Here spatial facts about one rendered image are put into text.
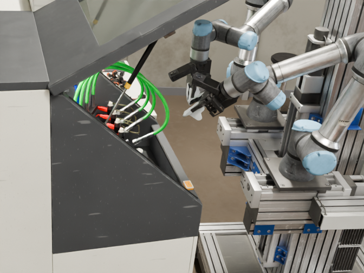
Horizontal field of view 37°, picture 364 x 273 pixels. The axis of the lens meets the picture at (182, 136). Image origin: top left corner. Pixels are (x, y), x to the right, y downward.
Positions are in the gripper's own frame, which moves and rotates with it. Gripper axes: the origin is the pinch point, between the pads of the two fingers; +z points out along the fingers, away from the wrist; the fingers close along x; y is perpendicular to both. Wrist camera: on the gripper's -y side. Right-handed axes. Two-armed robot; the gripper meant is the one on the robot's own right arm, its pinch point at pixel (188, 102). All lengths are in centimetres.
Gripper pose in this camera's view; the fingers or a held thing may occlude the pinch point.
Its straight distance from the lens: 232.0
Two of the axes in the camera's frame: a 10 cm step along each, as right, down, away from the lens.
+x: -3.0, -5.0, 8.1
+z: -1.0, 8.6, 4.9
